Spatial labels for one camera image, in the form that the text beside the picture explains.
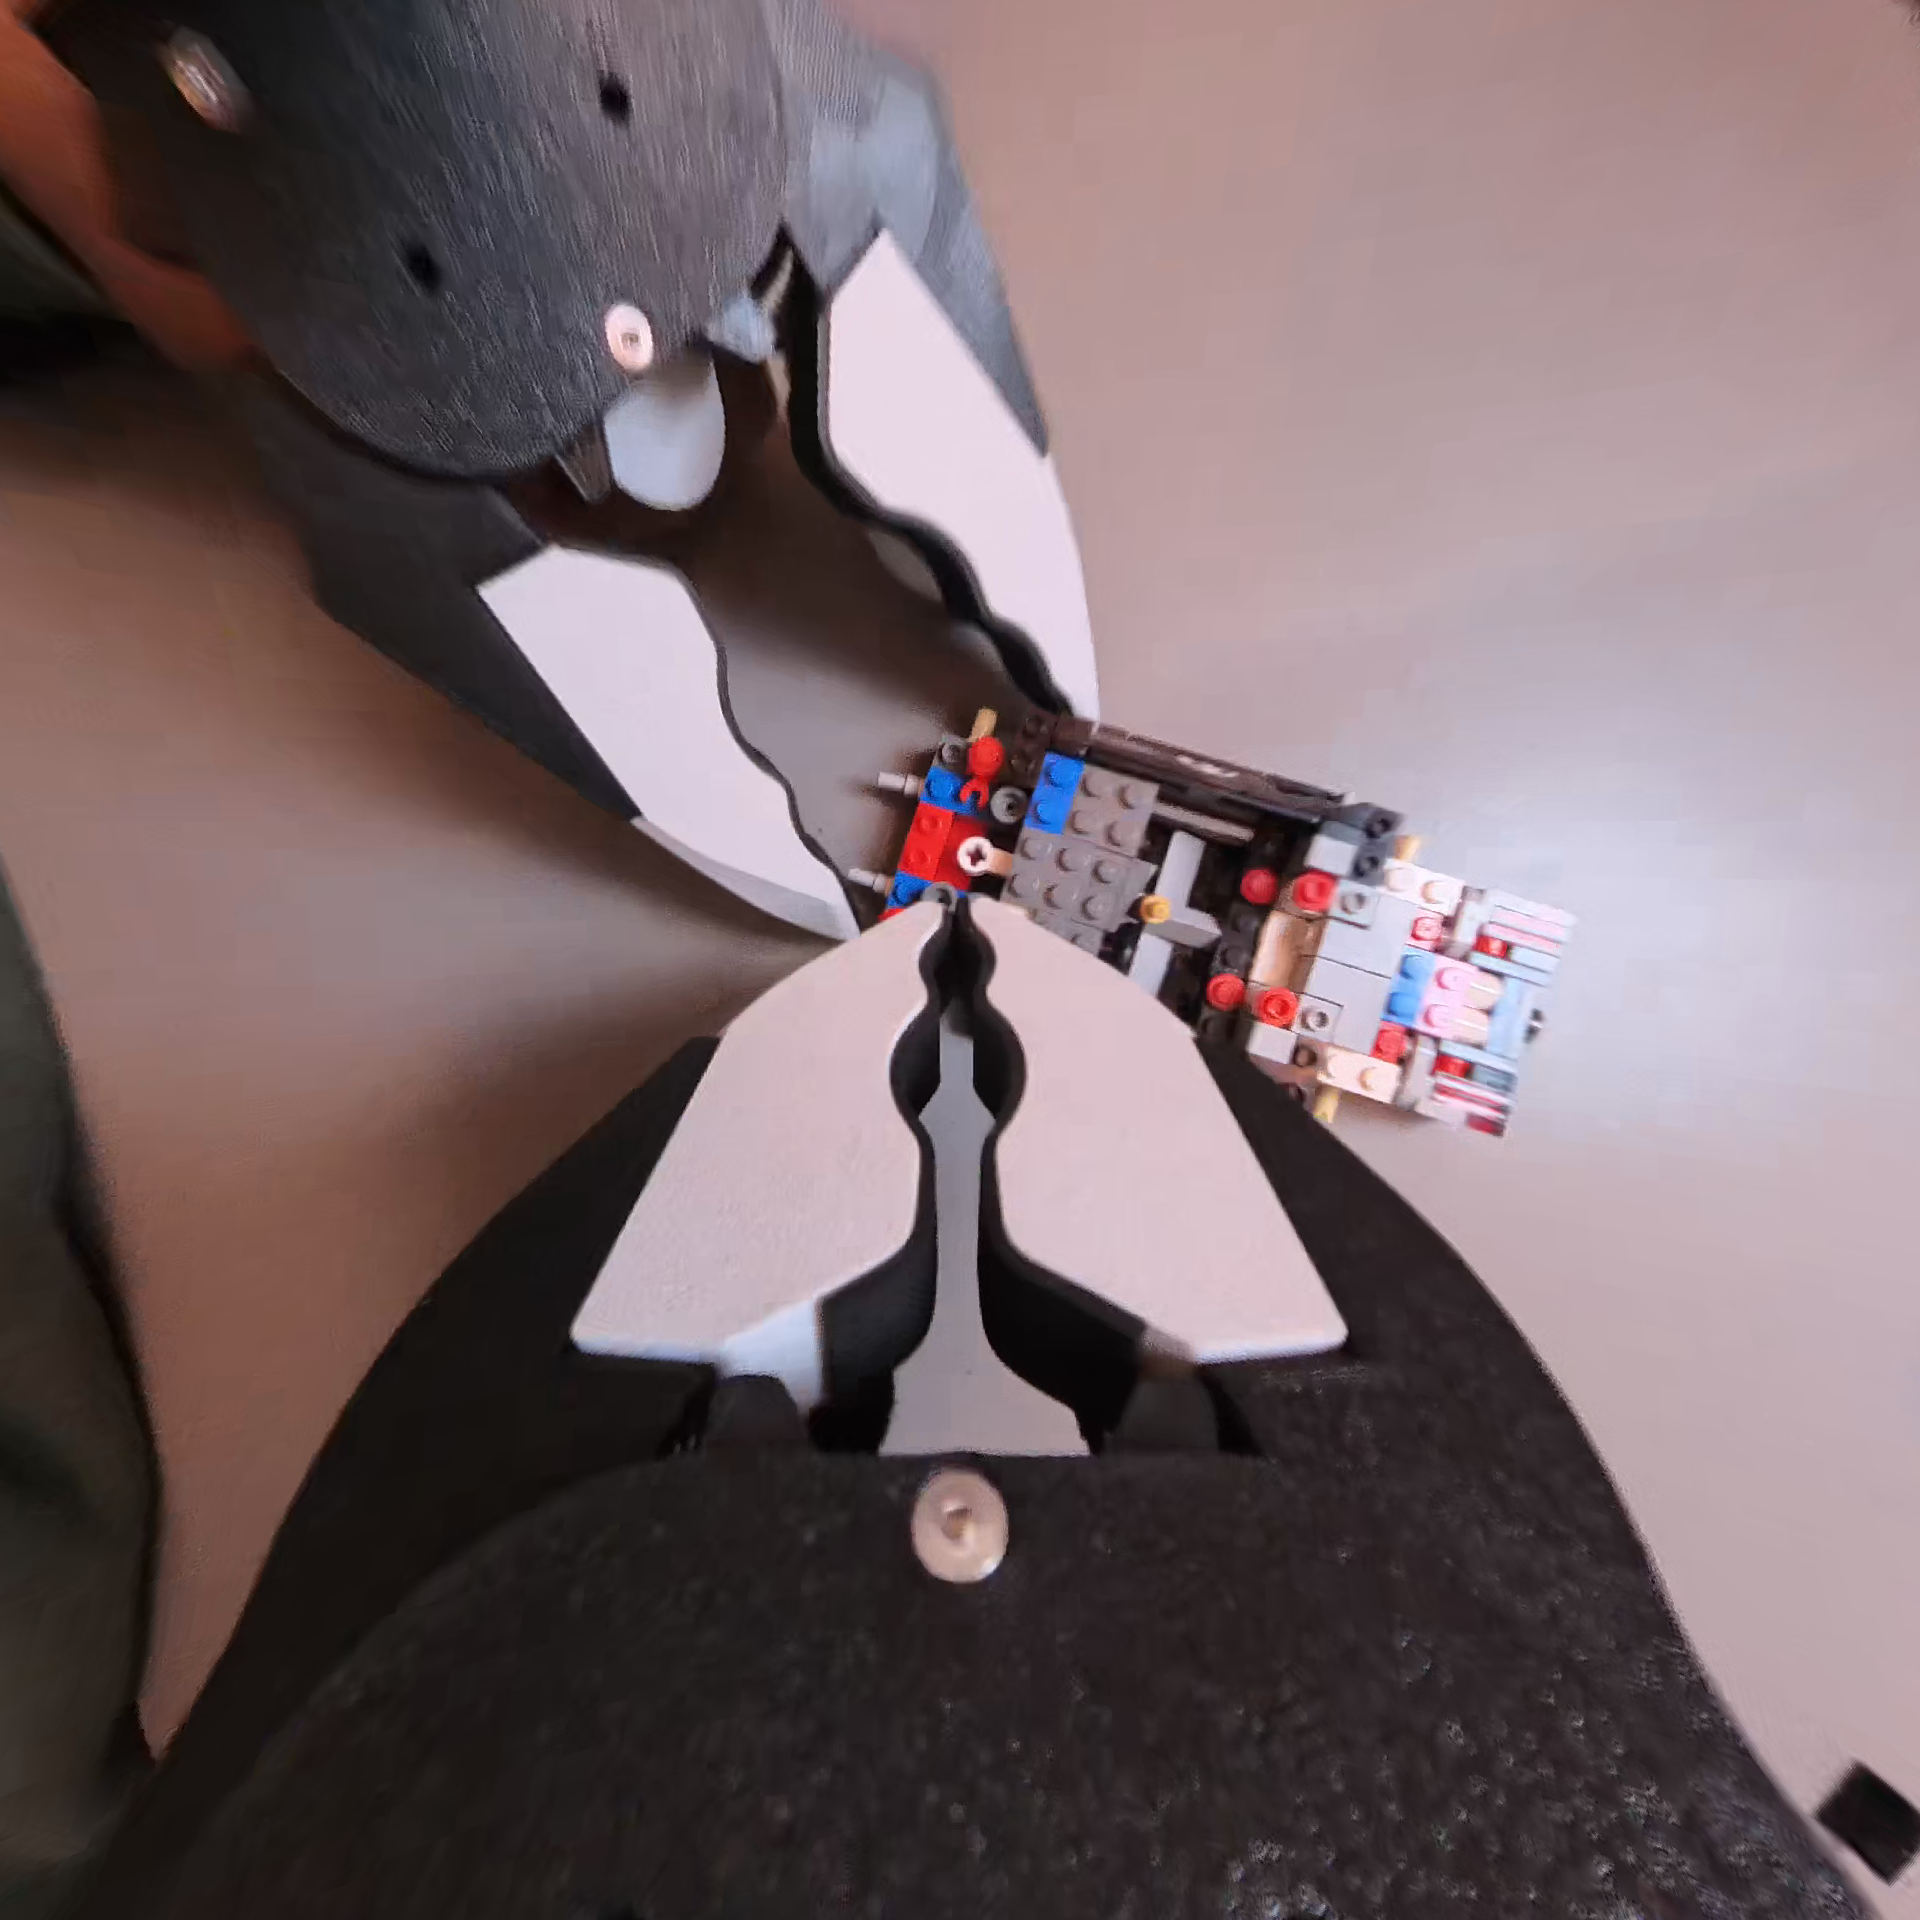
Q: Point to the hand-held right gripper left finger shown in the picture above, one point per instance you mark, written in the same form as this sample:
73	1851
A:
751	1184

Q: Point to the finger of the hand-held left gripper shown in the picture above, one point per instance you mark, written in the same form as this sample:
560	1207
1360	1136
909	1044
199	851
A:
629	675
960	465

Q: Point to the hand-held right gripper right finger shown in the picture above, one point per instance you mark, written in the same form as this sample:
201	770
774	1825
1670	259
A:
1155	1184

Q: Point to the lego car model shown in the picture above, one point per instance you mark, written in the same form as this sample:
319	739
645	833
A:
1277	930

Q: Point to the black stickered lego panel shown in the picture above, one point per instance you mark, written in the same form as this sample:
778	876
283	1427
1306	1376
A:
1875	1815

